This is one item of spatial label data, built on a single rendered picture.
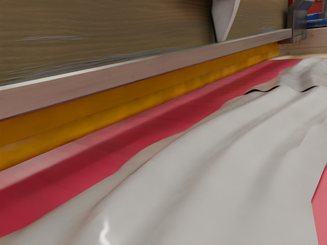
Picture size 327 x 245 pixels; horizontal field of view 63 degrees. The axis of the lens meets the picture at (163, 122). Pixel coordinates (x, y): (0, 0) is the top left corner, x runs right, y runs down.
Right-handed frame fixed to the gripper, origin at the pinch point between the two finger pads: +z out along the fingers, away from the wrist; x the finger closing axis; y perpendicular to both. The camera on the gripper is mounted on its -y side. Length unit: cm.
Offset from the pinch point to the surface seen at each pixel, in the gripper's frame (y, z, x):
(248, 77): -6.8, 5.3, 1.4
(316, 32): -24.9, 2.7, 4.1
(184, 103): 3.4, 5.2, 0.5
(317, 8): -89, -1, -7
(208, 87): -1.9, 5.3, -0.4
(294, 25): -18.0, 1.1, 2.8
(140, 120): 7.7, 5.2, 0.0
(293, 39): -17.8, 2.8, 2.8
